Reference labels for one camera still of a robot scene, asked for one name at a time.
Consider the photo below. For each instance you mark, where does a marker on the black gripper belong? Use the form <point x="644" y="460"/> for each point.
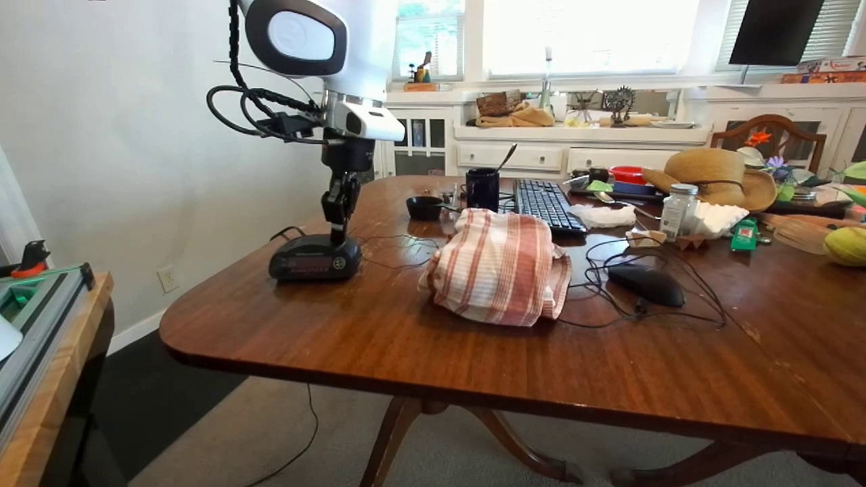
<point x="351" y="160"/>

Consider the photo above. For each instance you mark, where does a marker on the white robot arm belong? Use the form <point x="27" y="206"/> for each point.
<point x="347" y="45"/>

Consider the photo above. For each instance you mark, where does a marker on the black alarm clock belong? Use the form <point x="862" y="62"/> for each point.
<point x="315" y="257"/>

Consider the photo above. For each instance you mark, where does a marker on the small black bowl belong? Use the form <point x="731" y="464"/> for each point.
<point x="422" y="208"/>

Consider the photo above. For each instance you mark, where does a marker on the clear shot glass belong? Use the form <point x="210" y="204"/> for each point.
<point x="449" y="221"/>

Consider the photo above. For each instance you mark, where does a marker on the black mug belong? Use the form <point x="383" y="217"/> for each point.
<point x="483" y="188"/>

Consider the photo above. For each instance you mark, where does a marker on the red striped folded cloth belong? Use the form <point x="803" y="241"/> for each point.
<point x="500" y="269"/>

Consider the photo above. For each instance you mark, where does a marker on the black computer keyboard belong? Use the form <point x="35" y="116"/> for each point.
<point x="547" y="200"/>

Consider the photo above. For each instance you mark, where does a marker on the white sideboard cabinet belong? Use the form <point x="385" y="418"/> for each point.
<point x="441" y="142"/>

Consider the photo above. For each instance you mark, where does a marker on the red bowl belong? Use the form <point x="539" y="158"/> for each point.
<point x="629" y="173"/>

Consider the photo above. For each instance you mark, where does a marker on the wooden side stand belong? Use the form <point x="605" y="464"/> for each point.
<point x="54" y="337"/>

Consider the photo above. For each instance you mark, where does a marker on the black computer mouse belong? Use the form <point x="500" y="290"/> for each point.
<point x="647" y="281"/>

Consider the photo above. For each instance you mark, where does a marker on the straw hat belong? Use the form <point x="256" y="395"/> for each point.
<point x="719" y="173"/>

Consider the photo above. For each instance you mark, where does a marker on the wooden dining chair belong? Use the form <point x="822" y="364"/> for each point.
<point x="774" y="135"/>

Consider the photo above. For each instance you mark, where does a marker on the yellow fruit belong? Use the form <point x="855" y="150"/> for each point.
<point x="845" y="248"/>

